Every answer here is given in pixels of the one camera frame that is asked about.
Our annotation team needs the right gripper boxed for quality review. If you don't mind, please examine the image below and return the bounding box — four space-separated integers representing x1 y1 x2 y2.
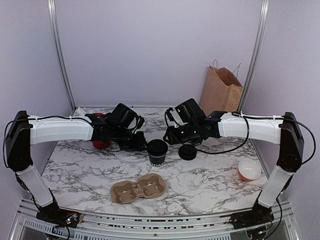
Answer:
163 121 200 146

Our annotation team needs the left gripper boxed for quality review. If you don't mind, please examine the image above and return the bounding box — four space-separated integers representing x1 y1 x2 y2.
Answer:
111 125 150 152

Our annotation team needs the black plastic cup lid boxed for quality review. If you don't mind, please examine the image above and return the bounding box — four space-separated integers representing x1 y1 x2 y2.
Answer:
146 139 168 157

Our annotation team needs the black paper coffee cup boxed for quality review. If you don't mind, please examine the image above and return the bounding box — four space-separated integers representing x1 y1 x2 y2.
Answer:
148 154 166 167

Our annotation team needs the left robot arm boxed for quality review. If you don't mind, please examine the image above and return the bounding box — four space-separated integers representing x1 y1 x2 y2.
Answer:
2 104 147 223

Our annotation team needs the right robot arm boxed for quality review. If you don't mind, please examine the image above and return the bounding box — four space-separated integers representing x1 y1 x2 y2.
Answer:
163 108 312 224

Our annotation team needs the red cylindrical holder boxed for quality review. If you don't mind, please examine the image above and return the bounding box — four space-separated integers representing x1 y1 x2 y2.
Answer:
90 113 111 150

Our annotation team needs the cardboard cup carrier tray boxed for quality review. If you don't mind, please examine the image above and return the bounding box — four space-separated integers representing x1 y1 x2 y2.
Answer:
110 173 167 205

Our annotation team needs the white wrapped straw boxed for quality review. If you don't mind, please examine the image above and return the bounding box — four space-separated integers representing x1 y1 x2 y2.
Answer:
74 107 86 116

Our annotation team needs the brown paper bag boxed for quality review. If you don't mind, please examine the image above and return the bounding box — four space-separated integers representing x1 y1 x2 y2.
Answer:
200 65 243 116

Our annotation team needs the orange white bowl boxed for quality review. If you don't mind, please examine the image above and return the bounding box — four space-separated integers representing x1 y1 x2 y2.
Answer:
238 159 262 182

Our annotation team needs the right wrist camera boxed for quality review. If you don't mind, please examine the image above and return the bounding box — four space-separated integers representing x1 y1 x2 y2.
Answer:
164 98 207 129

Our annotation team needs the front aluminium rail base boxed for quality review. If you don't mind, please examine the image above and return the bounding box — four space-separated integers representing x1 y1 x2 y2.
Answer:
9 199 301 240

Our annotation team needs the left aluminium frame post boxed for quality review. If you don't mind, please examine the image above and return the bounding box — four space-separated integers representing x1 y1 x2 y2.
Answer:
47 0 77 112

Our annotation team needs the aluminium frame post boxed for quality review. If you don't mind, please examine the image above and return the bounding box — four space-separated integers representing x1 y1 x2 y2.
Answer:
238 0 270 111
47 0 77 112

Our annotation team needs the right aluminium frame post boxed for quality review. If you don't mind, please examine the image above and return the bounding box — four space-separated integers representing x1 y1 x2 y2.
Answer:
238 0 270 111

